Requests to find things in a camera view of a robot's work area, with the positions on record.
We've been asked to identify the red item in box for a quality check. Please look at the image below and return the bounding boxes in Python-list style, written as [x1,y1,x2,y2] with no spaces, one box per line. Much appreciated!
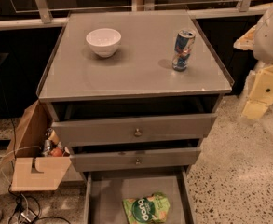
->
[50,148,63,157]

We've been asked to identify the white ceramic bowl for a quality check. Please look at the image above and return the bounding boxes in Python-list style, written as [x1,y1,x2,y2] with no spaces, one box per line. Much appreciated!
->
[86,28,121,58]

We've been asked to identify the grey drawer cabinet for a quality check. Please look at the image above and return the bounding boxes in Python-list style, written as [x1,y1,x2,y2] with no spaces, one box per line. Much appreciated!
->
[36,10,235,224]

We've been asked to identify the bottle in cardboard box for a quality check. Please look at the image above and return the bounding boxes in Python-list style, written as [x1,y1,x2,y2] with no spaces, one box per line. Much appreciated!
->
[46,128,59,145]

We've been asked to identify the brown cardboard box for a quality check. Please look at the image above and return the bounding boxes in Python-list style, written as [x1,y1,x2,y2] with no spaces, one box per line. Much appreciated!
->
[1,101,71,191]

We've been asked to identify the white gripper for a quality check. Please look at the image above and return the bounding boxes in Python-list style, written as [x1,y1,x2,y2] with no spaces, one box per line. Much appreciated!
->
[242,65,273,119]

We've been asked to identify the green rice chip bag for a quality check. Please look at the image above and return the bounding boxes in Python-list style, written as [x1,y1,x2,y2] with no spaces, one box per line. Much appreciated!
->
[122,192,171,224]

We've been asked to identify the grey drawer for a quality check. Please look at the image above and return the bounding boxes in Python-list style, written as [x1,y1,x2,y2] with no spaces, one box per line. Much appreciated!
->
[83,167,198,224]
[70,147,201,172]
[52,113,217,147]

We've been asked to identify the black cables on floor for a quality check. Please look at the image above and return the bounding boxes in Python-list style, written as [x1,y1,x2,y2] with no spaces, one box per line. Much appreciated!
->
[0,147,72,224]

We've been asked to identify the grey top drawer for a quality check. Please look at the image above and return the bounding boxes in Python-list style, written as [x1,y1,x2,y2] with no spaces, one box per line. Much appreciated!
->
[52,113,217,147]

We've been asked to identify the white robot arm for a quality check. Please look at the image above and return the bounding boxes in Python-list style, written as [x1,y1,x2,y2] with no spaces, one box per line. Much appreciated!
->
[233,3,273,119]

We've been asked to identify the crushed blue energy drink can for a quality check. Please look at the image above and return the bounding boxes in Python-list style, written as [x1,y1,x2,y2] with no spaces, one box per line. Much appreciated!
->
[172,29,196,71]

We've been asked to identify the grey bottom drawer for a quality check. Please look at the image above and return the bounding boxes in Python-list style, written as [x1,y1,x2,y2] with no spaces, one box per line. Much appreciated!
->
[83,167,198,224]

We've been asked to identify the grey middle drawer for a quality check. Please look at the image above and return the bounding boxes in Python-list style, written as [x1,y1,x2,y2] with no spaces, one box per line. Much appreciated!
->
[70,147,201,172]

